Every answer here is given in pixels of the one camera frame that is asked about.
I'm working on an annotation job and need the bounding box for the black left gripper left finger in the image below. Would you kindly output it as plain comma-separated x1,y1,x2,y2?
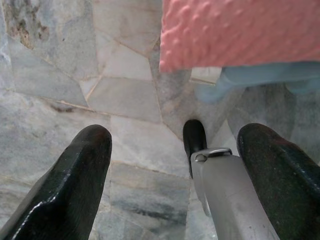
0,124,113,240

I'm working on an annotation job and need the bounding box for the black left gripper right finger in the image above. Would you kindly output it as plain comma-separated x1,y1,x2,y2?
236,122,320,240

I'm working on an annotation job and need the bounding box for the pink dotted plush pillow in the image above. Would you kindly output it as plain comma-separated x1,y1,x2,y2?
159,0,320,74

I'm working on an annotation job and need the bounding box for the mint dotted plush pillow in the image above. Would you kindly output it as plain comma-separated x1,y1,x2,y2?
194,60,320,106

